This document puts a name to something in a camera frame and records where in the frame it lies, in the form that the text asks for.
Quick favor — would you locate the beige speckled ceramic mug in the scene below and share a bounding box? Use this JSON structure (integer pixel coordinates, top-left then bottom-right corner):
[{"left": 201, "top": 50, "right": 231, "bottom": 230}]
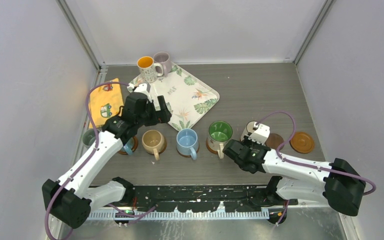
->
[{"left": 141, "top": 129, "right": 165, "bottom": 161}]

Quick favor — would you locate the dark walnut wooden coaster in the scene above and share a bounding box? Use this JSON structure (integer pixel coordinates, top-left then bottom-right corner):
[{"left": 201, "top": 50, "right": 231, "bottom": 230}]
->
[{"left": 265, "top": 133, "right": 284, "bottom": 149}]

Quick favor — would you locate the white mug black handle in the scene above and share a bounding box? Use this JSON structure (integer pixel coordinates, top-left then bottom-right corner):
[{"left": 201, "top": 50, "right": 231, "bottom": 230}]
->
[{"left": 240, "top": 121, "right": 267, "bottom": 144}]

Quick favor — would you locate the leaf pattern serving tray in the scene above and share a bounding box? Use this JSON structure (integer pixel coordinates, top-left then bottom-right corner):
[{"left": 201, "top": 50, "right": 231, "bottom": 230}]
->
[{"left": 148, "top": 63, "right": 220, "bottom": 131}]

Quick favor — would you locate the light blue mug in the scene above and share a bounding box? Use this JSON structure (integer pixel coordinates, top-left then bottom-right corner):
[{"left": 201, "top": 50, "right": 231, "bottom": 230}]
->
[{"left": 176, "top": 128, "right": 200, "bottom": 161}]

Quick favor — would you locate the yellow printed cloth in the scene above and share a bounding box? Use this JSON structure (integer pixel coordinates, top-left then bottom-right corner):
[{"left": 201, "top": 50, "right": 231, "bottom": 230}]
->
[{"left": 88, "top": 83, "right": 124, "bottom": 128}]

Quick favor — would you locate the orange interior blue mug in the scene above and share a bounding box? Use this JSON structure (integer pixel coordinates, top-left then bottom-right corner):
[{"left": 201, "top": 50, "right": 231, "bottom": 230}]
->
[{"left": 118, "top": 136, "right": 139, "bottom": 155}]

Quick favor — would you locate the green interior floral mug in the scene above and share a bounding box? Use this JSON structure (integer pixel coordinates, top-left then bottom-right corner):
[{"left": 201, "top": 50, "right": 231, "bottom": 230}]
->
[{"left": 207, "top": 120, "right": 233, "bottom": 159}]

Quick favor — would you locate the orange interior patterned mug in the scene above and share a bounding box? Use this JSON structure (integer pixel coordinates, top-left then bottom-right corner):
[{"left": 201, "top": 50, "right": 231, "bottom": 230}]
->
[{"left": 136, "top": 56, "right": 165, "bottom": 83}]

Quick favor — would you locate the grey ceramic mug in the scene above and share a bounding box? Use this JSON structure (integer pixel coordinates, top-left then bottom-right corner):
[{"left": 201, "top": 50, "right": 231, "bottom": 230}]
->
[{"left": 81, "top": 128, "right": 96, "bottom": 148}]

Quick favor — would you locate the lilac mug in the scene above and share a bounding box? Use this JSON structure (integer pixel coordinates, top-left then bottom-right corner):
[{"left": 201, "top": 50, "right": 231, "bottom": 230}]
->
[{"left": 153, "top": 51, "right": 172, "bottom": 77}]

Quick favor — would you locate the brown wooden ringed coaster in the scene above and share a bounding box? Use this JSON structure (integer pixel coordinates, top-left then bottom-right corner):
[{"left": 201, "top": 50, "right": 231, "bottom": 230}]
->
[{"left": 176, "top": 149, "right": 199, "bottom": 158}]

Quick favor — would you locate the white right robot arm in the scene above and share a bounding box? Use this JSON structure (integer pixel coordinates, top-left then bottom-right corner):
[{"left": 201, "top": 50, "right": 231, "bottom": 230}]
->
[{"left": 223, "top": 139, "right": 366, "bottom": 217}]

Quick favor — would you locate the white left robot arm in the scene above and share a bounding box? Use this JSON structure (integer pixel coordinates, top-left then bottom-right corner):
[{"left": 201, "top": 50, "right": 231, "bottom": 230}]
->
[{"left": 42, "top": 92, "right": 172, "bottom": 229}]

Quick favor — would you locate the aluminium front rail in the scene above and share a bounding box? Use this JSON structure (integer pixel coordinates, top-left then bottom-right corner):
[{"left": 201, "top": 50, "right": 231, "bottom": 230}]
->
[{"left": 86, "top": 205, "right": 287, "bottom": 223}]

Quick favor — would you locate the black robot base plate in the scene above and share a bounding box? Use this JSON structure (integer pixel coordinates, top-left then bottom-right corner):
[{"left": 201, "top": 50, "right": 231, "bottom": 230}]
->
[{"left": 112, "top": 184, "right": 285, "bottom": 213}]

